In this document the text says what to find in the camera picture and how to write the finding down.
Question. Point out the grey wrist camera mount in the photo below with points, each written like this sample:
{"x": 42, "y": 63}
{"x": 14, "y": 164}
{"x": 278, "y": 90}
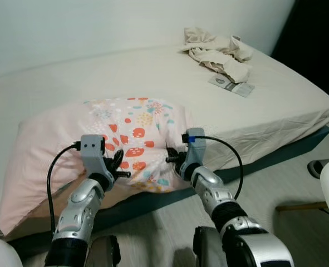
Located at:
{"x": 195, "y": 150}
{"x": 92, "y": 153}

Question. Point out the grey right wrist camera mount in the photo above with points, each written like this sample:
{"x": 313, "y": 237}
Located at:
{"x": 195, "y": 150}

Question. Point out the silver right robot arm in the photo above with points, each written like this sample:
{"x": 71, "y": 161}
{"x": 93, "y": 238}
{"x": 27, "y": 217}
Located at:
{"x": 220, "y": 200}

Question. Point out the beige crumpled clothes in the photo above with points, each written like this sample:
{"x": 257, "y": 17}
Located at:
{"x": 220, "y": 55}

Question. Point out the robot leg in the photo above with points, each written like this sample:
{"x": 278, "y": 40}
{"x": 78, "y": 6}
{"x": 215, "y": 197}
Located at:
{"x": 104, "y": 253}
{"x": 206, "y": 250}

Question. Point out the pink dotted pillow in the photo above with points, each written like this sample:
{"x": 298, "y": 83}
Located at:
{"x": 47, "y": 139}

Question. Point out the beige sheeted bed mattress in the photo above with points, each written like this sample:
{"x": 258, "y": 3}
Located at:
{"x": 153, "y": 72}

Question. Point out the small black floor object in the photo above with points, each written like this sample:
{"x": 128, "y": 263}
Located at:
{"x": 317, "y": 167}

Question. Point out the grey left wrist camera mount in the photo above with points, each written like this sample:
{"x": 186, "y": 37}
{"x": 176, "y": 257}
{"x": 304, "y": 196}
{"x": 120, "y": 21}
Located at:
{"x": 92, "y": 153}

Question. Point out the robot left leg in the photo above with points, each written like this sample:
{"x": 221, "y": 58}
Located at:
{"x": 104, "y": 253}

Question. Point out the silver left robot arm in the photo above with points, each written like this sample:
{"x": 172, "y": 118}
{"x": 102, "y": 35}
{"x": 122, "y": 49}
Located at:
{"x": 78, "y": 214}

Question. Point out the robot right leg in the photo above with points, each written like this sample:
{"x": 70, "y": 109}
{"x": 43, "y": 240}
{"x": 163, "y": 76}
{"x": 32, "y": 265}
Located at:
{"x": 206, "y": 250}

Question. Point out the grey flat packet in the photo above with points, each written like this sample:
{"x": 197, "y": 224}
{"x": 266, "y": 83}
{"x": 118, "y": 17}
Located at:
{"x": 234, "y": 86}

